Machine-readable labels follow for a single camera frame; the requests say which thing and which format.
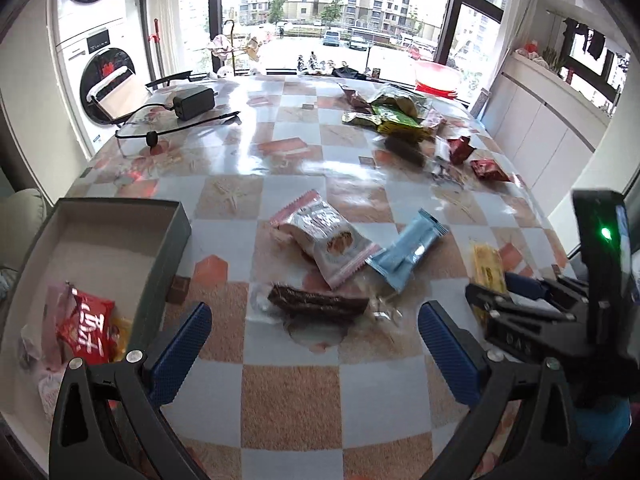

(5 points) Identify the yellow cracker packet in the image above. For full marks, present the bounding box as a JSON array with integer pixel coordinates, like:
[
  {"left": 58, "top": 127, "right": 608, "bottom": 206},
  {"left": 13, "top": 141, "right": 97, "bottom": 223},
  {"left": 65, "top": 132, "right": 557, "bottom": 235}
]
[{"left": 465, "top": 242, "right": 508, "bottom": 328}]

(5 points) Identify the red chinese snack packet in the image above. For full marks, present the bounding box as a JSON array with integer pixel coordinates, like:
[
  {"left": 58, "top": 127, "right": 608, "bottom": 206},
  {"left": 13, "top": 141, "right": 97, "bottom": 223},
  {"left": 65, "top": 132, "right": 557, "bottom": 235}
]
[{"left": 58, "top": 287, "right": 115, "bottom": 365}]

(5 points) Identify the light blue snack packet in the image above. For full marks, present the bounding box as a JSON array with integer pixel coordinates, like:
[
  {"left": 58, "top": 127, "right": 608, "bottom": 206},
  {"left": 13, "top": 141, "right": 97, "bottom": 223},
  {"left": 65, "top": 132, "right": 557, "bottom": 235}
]
[{"left": 367, "top": 209, "right": 449, "bottom": 292}]

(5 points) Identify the brown chocolate bar clear wrapper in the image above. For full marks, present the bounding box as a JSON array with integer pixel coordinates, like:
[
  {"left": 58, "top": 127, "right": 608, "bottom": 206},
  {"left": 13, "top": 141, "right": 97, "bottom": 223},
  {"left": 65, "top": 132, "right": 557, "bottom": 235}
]
[{"left": 247, "top": 282, "right": 404, "bottom": 325}]

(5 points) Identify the pink crispy cranberry packet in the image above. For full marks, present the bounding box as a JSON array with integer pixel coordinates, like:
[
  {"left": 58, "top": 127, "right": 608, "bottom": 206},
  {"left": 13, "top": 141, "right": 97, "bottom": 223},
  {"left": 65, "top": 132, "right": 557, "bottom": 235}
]
[{"left": 17, "top": 282, "right": 74, "bottom": 422}]

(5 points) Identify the pile of green yellow snacks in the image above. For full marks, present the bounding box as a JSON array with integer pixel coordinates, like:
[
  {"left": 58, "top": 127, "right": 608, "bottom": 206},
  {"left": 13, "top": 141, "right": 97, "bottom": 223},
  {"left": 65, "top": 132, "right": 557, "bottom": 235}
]
[{"left": 340, "top": 84, "right": 447, "bottom": 143}]

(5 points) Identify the blue gloved right hand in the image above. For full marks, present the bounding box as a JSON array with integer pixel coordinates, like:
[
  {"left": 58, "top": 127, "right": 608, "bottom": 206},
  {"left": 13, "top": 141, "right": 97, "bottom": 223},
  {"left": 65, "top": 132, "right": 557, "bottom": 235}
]
[{"left": 574, "top": 399, "right": 632, "bottom": 466}]

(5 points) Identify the red crinkled snack packet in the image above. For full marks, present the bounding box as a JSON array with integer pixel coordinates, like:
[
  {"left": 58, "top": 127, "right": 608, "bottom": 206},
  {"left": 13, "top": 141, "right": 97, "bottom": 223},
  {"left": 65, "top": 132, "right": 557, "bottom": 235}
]
[{"left": 470, "top": 158, "right": 510, "bottom": 182}]

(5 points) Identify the small dark red packet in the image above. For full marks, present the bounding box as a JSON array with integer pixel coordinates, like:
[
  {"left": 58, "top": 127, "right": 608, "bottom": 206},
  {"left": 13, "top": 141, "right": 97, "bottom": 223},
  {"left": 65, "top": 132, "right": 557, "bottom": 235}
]
[{"left": 447, "top": 136, "right": 475, "bottom": 166}]

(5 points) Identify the white cabinet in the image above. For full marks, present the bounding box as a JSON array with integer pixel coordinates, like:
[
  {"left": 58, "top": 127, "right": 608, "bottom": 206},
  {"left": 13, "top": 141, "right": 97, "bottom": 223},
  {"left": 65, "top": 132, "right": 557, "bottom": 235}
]
[{"left": 482, "top": 53, "right": 610, "bottom": 216}]

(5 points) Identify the grey shallow cardboard box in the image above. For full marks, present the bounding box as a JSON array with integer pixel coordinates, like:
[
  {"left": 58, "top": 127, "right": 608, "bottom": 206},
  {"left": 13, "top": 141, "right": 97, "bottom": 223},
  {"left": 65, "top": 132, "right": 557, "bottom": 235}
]
[{"left": 1, "top": 198, "right": 191, "bottom": 470}]

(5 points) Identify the red plastic basin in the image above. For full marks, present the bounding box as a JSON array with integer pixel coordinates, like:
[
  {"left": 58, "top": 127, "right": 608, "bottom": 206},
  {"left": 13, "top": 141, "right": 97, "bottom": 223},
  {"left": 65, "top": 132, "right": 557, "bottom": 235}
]
[{"left": 416, "top": 63, "right": 462, "bottom": 99}]

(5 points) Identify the green sofa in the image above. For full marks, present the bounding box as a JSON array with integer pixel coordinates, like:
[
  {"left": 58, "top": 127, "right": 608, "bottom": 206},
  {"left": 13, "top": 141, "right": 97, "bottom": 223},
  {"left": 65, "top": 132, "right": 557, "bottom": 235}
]
[{"left": 0, "top": 188, "right": 49, "bottom": 271}]

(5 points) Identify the folding chair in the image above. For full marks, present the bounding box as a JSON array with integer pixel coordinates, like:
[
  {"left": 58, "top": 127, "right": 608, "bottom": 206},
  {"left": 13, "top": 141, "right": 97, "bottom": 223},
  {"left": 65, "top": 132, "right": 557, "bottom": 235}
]
[{"left": 85, "top": 66, "right": 209, "bottom": 125}]

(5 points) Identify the black power adapter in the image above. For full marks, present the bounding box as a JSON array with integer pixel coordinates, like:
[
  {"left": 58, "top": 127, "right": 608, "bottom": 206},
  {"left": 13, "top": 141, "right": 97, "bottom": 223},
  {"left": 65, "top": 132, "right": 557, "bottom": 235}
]
[{"left": 172, "top": 86, "right": 216, "bottom": 122}]

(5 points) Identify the white washing machine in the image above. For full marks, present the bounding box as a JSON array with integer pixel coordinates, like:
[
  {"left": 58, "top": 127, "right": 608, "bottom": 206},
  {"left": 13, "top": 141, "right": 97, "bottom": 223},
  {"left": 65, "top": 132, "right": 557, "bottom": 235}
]
[{"left": 48, "top": 0, "right": 148, "bottom": 157}]

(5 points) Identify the black cable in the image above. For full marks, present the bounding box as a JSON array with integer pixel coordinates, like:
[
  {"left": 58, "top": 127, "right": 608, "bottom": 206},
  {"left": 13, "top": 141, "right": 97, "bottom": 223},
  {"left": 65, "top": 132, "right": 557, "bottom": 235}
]
[{"left": 113, "top": 102, "right": 242, "bottom": 149}]

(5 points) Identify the red handled mop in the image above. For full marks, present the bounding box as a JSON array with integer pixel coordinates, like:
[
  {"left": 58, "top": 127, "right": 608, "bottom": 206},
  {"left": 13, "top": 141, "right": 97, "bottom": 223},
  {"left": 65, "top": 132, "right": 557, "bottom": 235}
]
[{"left": 152, "top": 18, "right": 165, "bottom": 79}]

